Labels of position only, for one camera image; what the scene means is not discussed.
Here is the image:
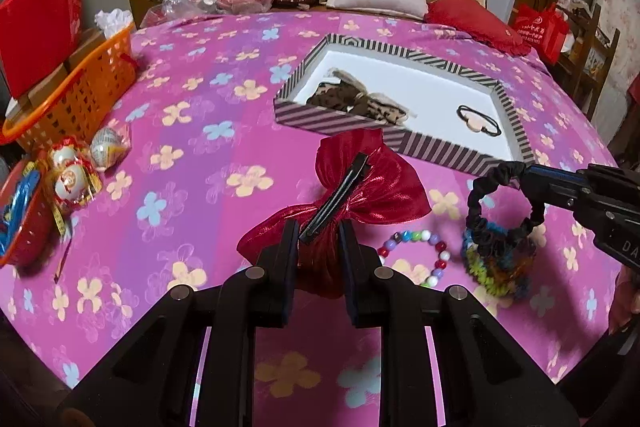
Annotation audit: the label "white tissue paper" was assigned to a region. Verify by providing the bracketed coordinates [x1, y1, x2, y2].
[95, 9, 133, 34]

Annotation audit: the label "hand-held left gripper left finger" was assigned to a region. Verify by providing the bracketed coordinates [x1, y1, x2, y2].
[54, 221, 301, 427]

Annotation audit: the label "multicoloured bead bracelet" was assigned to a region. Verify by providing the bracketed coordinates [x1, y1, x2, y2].
[377, 229, 451, 289]

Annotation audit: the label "brown cardboard boxes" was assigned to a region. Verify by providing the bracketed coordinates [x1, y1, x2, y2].
[12, 27, 108, 118]

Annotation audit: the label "red satin bow hair clip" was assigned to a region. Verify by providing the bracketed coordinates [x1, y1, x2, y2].
[236, 129, 432, 299]

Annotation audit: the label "red shopping bag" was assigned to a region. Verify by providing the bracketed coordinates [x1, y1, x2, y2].
[510, 3, 571, 62]

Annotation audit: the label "striped cardboard box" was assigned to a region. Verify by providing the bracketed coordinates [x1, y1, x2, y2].
[274, 34, 535, 178]

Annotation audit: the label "multicoloured crochet scrunchie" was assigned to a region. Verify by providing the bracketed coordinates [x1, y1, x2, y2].
[460, 222, 538, 293]

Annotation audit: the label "black ruffled scrunchie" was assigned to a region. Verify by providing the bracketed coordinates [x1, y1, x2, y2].
[465, 162, 547, 248]

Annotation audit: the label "yellow measuring tape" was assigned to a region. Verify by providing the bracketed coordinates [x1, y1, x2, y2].
[54, 192, 68, 238]

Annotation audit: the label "red paper bag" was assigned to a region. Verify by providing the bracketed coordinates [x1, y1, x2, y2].
[0, 0, 83, 100]

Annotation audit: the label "red plastic bowl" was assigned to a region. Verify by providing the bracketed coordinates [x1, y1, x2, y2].
[0, 157, 56, 268]

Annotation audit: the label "wooden chair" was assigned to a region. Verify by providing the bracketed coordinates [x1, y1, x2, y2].
[555, 0, 621, 120]

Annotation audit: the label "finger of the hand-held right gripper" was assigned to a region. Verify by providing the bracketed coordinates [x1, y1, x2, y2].
[520, 162, 591, 178]
[524, 172, 592, 208]

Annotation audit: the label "thin red stick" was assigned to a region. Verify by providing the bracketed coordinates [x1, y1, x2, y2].
[54, 234, 75, 284]

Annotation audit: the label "blue plastic wrapper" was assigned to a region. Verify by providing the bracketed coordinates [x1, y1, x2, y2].
[0, 167, 42, 253]

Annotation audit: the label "red heart pillow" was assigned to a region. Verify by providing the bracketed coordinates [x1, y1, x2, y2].
[425, 0, 531, 56]

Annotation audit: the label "orange plastic basket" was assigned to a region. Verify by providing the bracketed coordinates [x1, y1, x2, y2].
[2, 21, 138, 152]

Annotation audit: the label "black hair tie beige heart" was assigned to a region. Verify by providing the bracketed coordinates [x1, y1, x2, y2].
[457, 105, 502, 138]

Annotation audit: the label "brown leopard scrunchie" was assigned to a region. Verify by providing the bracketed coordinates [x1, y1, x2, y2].
[306, 68, 413, 126]

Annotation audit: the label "red gold wrapped egg toy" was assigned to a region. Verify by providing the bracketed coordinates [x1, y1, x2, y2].
[52, 167, 103, 210]
[47, 141, 83, 170]

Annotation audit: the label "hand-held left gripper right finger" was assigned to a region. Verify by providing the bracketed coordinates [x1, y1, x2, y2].
[338, 220, 582, 427]

